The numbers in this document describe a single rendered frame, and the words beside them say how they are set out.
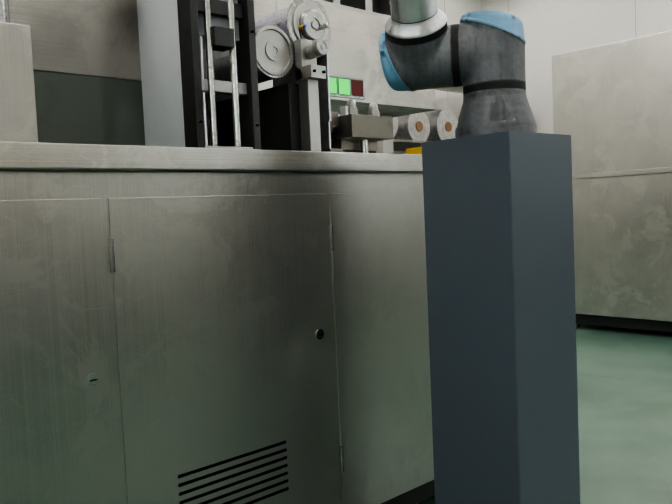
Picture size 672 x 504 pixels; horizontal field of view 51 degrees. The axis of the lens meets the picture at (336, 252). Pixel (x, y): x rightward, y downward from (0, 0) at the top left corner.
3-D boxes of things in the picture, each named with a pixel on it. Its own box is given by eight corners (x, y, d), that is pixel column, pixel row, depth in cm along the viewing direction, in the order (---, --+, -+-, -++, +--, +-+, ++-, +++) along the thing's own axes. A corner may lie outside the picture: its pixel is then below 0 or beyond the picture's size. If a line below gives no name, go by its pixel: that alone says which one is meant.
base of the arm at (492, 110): (553, 135, 132) (551, 82, 132) (505, 132, 122) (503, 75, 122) (487, 143, 144) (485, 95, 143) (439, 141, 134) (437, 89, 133)
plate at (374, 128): (352, 136, 185) (351, 113, 184) (261, 150, 214) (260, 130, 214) (393, 138, 195) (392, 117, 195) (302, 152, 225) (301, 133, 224)
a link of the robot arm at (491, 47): (527, 77, 125) (525, 0, 124) (451, 84, 128) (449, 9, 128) (526, 88, 137) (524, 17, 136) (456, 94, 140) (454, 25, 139)
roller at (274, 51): (255, 72, 167) (253, 21, 167) (199, 89, 186) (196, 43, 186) (294, 77, 176) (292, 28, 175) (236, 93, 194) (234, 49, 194)
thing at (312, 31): (305, 4, 175) (327, 15, 180) (300, 6, 177) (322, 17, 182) (302, 33, 174) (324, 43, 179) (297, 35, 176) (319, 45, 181)
